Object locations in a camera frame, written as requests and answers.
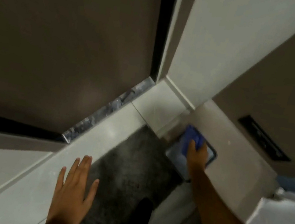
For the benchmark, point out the person's right hand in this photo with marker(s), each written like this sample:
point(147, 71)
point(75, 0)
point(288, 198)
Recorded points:
point(197, 159)

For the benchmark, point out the person's left hand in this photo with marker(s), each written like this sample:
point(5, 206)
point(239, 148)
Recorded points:
point(69, 199)

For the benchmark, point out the person's right fingers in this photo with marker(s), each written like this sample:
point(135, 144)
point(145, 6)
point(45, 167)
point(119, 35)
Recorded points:
point(192, 146)

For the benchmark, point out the person's left little finger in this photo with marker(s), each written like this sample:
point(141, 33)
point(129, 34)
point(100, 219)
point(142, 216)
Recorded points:
point(61, 179)

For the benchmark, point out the person's left thumb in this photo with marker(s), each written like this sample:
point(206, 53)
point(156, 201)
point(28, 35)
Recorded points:
point(91, 191)

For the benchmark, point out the blue cleaning cloth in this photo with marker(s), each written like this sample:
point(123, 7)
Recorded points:
point(192, 136)

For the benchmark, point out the person's right forearm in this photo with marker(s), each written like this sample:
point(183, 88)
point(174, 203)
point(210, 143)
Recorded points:
point(227, 222)

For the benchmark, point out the grey shaggy floor mat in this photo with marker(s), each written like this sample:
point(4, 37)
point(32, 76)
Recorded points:
point(131, 175)

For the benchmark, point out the beige boxed ledge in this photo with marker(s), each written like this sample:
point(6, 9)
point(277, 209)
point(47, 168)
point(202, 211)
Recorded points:
point(235, 159)

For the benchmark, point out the black shoe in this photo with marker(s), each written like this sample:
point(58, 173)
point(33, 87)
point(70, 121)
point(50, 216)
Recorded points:
point(142, 211)

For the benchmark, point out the black slotted vent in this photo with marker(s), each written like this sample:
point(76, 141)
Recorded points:
point(264, 138)

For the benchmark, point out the grey marble threshold strip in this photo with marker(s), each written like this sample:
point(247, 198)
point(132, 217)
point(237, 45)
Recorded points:
point(108, 109)

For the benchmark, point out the brown door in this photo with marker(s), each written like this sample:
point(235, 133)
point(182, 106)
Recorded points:
point(62, 45)

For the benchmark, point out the dark-framed glossy wall plate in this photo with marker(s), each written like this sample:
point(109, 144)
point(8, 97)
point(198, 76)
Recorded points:
point(176, 156)

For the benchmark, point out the white door frame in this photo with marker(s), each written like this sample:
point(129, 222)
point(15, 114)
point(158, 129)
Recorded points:
point(218, 43)

